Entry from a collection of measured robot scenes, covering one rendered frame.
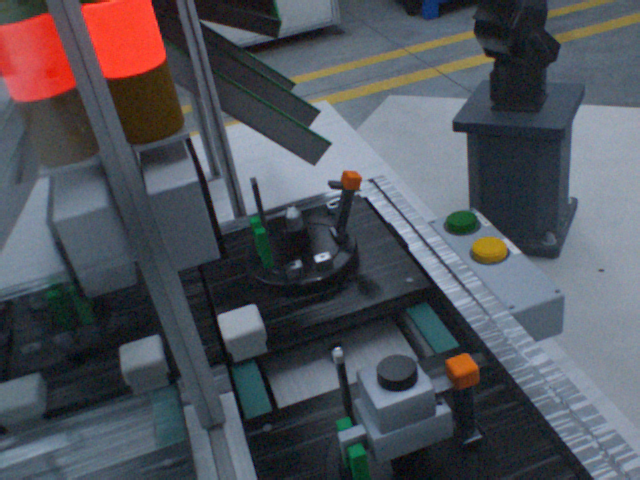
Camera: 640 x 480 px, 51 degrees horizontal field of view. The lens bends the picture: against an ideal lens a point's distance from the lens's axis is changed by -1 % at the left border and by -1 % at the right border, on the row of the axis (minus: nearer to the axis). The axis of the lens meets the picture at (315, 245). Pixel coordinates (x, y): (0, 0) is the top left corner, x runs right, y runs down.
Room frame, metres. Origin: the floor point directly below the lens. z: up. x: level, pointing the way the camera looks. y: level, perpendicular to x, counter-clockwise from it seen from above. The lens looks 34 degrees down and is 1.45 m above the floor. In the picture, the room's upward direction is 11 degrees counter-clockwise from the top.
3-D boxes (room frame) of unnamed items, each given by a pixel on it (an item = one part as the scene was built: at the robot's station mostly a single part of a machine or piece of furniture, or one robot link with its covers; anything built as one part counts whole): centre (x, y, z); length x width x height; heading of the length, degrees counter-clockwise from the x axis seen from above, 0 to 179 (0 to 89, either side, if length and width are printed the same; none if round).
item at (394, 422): (0.35, -0.03, 1.06); 0.08 x 0.04 x 0.07; 102
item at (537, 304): (0.65, -0.20, 0.93); 0.21 x 0.07 x 0.06; 11
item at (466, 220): (0.71, -0.19, 0.96); 0.04 x 0.04 x 0.02
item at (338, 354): (0.40, 0.00, 1.03); 0.01 x 0.01 x 0.08; 11
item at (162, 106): (0.48, 0.10, 1.28); 0.05 x 0.05 x 0.05
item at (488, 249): (0.65, -0.20, 0.96); 0.04 x 0.04 x 0.02
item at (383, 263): (0.69, 0.02, 1.01); 0.24 x 0.24 x 0.13; 11
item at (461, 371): (0.36, -0.08, 1.04); 0.04 x 0.02 x 0.08; 101
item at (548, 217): (0.83, -0.31, 0.96); 0.15 x 0.15 x 0.20; 56
